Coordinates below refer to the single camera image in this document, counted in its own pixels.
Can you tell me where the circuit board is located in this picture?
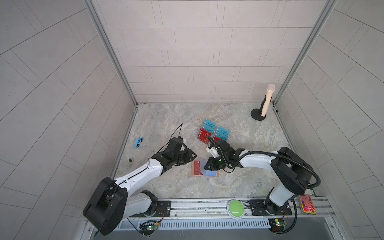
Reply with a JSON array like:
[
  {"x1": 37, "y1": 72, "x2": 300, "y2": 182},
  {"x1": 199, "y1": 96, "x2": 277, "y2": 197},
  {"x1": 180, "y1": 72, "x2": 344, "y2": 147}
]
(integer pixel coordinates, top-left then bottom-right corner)
[
  {"x1": 268, "y1": 219, "x2": 288, "y2": 233},
  {"x1": 139, "y1": 221, "x2": 160, "y2": 236}
]

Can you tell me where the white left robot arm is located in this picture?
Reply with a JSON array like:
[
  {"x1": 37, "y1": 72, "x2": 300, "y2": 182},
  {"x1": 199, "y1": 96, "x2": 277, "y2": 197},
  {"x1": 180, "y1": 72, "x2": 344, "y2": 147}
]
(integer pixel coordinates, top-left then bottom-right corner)
[{"x1": 83, "y1": 137, "x2": 197, "y2": 236}]

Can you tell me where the tan leather card holder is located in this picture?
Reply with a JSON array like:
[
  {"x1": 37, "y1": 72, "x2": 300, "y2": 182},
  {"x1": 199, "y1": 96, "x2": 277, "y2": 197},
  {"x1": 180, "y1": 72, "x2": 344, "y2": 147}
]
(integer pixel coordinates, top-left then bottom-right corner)
[{"x1": 191, "y1": 159, "x2": 219, "y2": 178}]

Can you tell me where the black corrugated cable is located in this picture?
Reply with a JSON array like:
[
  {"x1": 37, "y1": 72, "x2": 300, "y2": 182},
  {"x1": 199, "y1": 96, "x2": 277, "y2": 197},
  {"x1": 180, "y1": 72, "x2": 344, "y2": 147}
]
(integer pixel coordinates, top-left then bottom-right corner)
[{"x1": 206, "y1": 136, "x2": 321, "y2": 235}]

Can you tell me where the clear acrylic card stand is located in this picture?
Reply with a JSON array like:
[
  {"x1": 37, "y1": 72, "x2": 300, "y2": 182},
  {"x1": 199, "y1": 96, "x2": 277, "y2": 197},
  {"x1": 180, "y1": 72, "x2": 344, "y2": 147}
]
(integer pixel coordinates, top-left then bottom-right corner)
[{"x1": 197, "y1": 119, "x2": 231, "y2": 144}]

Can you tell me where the left circuit board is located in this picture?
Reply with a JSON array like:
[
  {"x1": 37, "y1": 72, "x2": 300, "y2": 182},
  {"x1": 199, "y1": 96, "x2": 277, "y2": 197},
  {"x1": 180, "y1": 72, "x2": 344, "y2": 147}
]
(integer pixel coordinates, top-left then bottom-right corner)
[{"x1": 139, "y1": 221, "x2": 160, "y2": 236}]

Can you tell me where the blue toy car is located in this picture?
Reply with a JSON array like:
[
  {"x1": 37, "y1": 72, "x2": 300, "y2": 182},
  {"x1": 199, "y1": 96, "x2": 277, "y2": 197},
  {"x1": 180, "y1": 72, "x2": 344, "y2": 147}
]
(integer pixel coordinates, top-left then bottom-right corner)
[{"x1": 134, "y1": 137, "x2": 143, "y2": 149}]

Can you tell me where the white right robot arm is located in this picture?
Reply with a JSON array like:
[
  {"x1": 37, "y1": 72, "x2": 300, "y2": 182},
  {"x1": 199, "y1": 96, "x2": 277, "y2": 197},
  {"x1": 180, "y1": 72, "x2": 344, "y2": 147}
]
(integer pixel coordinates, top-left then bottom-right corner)
[{"x1": 204, "y1": 140, "x2": 321, "y2": 215}]

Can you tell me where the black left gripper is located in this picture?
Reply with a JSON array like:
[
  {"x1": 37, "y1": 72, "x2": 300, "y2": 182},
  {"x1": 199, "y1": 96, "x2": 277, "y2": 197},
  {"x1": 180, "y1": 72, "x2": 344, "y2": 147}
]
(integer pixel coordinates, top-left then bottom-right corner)
[{"x1": 170, "y1": 148, "x2": 198, "y2": 166}]

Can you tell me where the beige microphone on black stand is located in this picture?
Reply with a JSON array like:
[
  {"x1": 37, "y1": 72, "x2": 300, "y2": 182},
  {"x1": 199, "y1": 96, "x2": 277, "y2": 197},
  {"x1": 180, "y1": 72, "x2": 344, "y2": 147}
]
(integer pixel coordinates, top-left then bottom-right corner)
[{"x1": 251, "y1": 84, "x2": 276, "y2": 121}]

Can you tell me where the teal vip card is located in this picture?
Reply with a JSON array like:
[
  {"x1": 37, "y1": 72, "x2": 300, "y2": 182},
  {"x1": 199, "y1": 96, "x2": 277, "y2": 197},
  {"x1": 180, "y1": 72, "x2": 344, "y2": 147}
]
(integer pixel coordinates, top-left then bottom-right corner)
[
  {"x1": 215, "y1": 126, "x2": 230, "y2": 141},
  {"x1": 202, "y1": 119, "x2": 216, "y2": 133}
]

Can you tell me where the teal VIP card left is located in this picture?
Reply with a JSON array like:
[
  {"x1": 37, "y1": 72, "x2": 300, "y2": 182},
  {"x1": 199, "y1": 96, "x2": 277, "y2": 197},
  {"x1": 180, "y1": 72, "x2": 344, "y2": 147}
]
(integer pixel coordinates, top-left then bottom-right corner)
[{"x1": 202, "y1": 119, "x2": 216, "y2": 133}]

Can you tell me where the green push button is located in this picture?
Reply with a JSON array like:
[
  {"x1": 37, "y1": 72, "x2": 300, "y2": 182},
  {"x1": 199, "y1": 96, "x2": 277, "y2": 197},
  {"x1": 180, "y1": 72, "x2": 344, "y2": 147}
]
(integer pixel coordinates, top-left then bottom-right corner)
[{"x1": 226, "y1": 199, "x2": 245, "y2": 220}]

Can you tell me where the right circuit board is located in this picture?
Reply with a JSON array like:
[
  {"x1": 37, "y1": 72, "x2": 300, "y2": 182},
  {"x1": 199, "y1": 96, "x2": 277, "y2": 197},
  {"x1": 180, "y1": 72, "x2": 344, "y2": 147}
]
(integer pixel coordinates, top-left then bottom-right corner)
[{"x1": 268, "y1": 219, "x2": 288, "y2": 233}]

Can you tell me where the red patterned card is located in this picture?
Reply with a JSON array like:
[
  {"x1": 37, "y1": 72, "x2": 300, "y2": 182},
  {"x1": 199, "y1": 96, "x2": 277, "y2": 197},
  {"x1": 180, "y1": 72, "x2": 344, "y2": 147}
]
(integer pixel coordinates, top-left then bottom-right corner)
[{"x1": 299, "y1": 195, "x2": 317, "y2": 215}]

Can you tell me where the teal VIP card right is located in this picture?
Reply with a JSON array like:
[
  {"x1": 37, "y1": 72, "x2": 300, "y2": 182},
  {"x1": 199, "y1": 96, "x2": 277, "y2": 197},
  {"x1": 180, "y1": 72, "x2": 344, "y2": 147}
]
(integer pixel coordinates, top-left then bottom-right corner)
[{"x1": 215, "y1": 126, "x2": 230, "y2": 141}]

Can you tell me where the aluminium rail base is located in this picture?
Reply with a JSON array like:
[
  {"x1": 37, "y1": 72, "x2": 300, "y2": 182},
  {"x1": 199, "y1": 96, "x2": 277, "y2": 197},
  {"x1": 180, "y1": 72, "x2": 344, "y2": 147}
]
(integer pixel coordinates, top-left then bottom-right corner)
[{"x1": 83, "y1": 196, "x2": 335, "y2": 232}]

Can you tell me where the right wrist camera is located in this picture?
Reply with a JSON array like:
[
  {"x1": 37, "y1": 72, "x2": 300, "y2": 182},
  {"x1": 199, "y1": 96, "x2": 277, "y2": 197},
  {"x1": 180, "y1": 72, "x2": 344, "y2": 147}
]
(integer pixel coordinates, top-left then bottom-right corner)
[{"x1": 206, "y1": 144, "x2": 221, "y2": 158}]

